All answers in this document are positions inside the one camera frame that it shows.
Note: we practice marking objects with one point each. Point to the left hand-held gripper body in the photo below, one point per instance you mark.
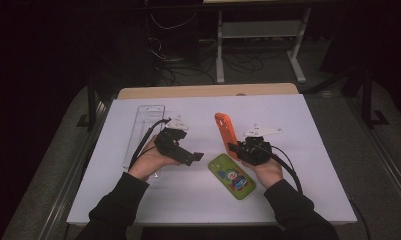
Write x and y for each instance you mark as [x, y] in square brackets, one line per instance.
[169, 141]

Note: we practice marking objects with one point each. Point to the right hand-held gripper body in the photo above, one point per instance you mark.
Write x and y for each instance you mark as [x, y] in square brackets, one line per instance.
[256, 151]

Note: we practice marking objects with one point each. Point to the orange phone case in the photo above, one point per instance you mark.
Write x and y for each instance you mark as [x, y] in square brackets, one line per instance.
[225, 128]

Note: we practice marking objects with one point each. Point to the green clown phone case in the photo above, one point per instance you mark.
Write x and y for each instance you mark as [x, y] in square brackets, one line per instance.
[233, 176]

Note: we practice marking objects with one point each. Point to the clear acrylic rack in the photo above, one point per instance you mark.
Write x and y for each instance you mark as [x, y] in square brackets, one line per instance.
[148, 115]

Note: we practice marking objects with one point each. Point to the person's right hand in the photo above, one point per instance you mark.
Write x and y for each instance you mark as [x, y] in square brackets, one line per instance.
[268, 173]

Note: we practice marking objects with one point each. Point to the person's left hand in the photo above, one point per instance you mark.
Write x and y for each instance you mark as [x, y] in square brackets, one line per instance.
[148, 163]

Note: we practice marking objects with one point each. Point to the white board sheet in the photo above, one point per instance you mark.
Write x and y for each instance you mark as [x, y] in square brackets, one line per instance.
[204, 206]

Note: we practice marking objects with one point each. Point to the black floor stand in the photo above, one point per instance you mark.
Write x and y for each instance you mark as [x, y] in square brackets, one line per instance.
[367, 100]
[92, 106]

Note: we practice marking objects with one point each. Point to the white metal desk frame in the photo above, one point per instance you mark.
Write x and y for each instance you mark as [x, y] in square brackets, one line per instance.
[259, 29]

